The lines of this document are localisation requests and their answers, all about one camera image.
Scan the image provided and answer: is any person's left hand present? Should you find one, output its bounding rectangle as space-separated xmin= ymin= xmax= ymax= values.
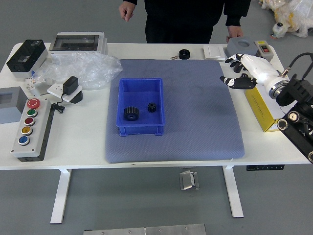
xmin=225 ymin=25 xmax=245 ymax=44

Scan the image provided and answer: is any person's right hand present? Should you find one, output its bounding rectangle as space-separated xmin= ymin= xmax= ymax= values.
xmin=118 ymin=1 xmax=136 ymax=23

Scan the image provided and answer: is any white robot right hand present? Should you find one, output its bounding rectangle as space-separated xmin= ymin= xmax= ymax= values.
xmin=219 ymin=53 xmax=281 ymax=90

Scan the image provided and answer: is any big black gear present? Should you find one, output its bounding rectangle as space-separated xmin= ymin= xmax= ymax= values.
xmin=123 ymin=106 xmax=140 ymax=122

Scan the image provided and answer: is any yellow white cardboard box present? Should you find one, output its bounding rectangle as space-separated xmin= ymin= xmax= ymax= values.
xmin=245 ymin=85 xmax=289 ymax=133

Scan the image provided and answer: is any clear-lid distribution box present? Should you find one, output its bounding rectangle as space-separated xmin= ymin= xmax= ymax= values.
xmin=48 ymin=31 xmax=109 ymax=55

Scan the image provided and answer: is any blue plastic box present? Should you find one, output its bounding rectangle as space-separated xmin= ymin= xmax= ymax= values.
xmin=115 ymin=77 xmax=164 ymax=137

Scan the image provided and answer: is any grey five-button control box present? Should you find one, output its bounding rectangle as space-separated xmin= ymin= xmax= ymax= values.
xmin=10 ymin=98 xmax=55 ymax=162

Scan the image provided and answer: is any grey box with window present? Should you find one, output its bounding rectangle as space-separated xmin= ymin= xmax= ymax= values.
xmin=0 ymin=86 xmax=27 ymax=125

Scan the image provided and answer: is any grey block with round recess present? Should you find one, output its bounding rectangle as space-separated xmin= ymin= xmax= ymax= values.
xmin=226 ymin=36 xmax=259 ymax=59

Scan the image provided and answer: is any person's torso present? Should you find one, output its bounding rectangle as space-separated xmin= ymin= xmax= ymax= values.
xmin=143 ymin=0 xmax=252 ymax=44

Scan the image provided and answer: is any clear plastic bag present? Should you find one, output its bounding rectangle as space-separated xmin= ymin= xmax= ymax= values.
xmin=31 ymin=50 xmax=124 ymax=91

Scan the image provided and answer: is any white yellow plastic bag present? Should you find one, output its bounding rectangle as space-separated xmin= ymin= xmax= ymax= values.
xmin=259 ymin=0 xmax=313 ymax=38

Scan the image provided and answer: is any black power adapter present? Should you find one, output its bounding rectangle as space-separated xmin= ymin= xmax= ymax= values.
xmin=63 ymin=75 xmax=79 ymax=95

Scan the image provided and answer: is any grey-blue mat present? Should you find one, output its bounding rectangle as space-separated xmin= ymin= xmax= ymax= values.
xmin=105 ymin=59 xmax=246 ymax=164

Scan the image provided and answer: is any black table control panel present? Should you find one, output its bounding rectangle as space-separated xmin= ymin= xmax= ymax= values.
xmin=246 ymin=164 xmax=285 ymax=171

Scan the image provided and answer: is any white power socket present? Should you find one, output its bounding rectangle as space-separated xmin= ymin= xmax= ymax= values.
xmin=47 ymin=82 xmax=84 ymax=105

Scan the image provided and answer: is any white terminal connector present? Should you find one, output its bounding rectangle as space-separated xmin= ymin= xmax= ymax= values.
xmin=25 ymin=76 xmax=53 ymax=91

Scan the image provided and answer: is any white table leg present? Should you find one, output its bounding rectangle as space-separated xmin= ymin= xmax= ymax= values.
xmin=222 ymin=165 xmax=245 ymax=218
xmin=50 ymin=168 xmax=72 ymax=225

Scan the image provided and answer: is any grey metal plate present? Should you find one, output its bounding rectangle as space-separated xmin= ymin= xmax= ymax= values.
xmin=83 ymin=223 xmax=206 ymax=235

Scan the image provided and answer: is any grey red-black switch box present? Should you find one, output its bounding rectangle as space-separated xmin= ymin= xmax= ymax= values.
xmin=253 ymin=40 xmax=274 ymax=62

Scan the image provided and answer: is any white wall switch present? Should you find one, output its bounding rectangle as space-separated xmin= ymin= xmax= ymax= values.
xmin=203 ymin=45 xmax=226 ymax=61

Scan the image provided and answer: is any black-lid grey enclosure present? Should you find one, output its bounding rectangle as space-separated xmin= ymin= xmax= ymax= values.
xmin=6 ymin=39 xmax=49 ymax=79

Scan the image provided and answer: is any black adapter cord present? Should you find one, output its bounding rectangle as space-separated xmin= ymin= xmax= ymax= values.
xmin=52 ymin=93 xmax=66 ymax=114

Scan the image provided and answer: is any metal bracket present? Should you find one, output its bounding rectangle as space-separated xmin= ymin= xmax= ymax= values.
xmin=179 ymin=170 xmax=201 ymax=191

